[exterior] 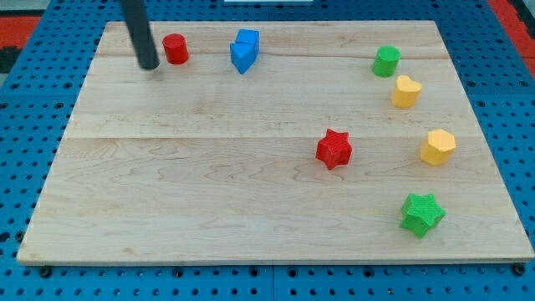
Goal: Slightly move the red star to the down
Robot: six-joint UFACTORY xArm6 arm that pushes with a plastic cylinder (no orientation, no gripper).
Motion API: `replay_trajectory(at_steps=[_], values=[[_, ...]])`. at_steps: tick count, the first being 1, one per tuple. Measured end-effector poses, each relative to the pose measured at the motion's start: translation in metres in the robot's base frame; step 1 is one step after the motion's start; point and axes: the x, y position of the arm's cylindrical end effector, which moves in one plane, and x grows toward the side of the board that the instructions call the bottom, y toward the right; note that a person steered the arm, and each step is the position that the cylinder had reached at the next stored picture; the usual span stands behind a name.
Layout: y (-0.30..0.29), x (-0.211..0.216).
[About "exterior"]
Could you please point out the red cylinder block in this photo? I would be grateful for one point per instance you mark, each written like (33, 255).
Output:
(175, 47)

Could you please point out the light wooden board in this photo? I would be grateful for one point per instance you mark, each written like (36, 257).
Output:
(196, 164)

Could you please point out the yellow heart block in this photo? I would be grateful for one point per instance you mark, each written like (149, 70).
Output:
(406, 92)

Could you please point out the yellow hexagon block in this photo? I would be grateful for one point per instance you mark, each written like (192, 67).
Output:
(438, 147)

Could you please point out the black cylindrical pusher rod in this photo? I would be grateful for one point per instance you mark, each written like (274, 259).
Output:
(138, 25)

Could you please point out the green cylinder block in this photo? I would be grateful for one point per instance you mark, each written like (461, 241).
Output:
(385, 62)

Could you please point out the green star block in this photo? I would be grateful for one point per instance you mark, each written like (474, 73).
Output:
(421, 213)

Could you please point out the red star block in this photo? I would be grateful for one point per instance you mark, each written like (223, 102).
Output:
(334, 149)

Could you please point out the blue triangular block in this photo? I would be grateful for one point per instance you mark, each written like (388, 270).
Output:
(243, 56)

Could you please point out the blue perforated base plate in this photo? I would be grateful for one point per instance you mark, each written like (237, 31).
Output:
(40, 91)

